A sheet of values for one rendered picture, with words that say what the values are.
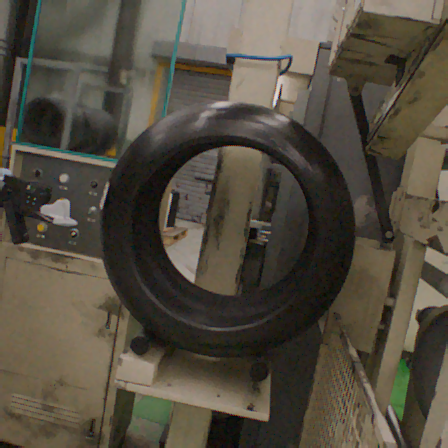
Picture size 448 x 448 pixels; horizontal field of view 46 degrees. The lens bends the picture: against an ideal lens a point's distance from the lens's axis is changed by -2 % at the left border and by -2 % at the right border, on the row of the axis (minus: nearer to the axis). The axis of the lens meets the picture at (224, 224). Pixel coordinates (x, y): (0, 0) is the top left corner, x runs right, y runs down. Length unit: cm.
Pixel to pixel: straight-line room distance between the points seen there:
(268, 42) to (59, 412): 157
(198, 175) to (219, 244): 934
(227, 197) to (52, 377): 107
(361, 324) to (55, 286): 114
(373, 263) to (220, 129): 60
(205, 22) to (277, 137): 1024
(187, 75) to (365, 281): 991
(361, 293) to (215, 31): 997
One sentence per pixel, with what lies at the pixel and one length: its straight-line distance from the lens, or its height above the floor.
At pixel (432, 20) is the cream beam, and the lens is 98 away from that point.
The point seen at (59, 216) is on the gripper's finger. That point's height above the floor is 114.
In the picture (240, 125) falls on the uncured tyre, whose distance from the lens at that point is 116.
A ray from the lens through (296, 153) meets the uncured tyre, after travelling 115.
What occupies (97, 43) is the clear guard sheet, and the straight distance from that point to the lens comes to 207.
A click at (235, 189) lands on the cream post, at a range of 153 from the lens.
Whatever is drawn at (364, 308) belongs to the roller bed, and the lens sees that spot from 153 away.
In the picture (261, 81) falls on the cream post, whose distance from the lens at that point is 155.
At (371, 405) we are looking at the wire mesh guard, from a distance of 96.
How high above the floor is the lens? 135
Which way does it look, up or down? 7 degrees down
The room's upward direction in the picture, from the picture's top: 11 degrees clockwise
